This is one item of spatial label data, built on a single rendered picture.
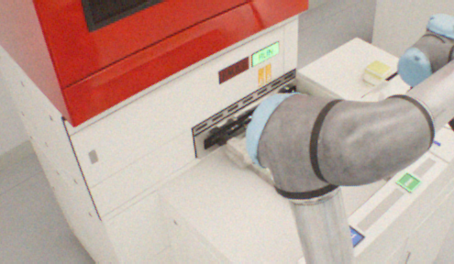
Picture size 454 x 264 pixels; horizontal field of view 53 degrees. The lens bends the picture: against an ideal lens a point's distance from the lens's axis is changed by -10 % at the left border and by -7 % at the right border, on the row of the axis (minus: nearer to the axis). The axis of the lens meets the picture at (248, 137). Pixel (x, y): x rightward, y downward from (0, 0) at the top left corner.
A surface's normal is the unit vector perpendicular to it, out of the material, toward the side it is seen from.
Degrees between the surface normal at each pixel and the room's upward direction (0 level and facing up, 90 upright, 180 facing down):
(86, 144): 90
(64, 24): 90
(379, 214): 0
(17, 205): 0
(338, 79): 0
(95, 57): 90
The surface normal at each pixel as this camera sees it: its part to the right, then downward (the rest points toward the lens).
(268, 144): -0.72, 0.24
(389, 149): 0.16, 0.19
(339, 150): -0.41, 0.17
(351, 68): -0.03, -0.73
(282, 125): -0.66, -0.27
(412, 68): -0.66, 0.52
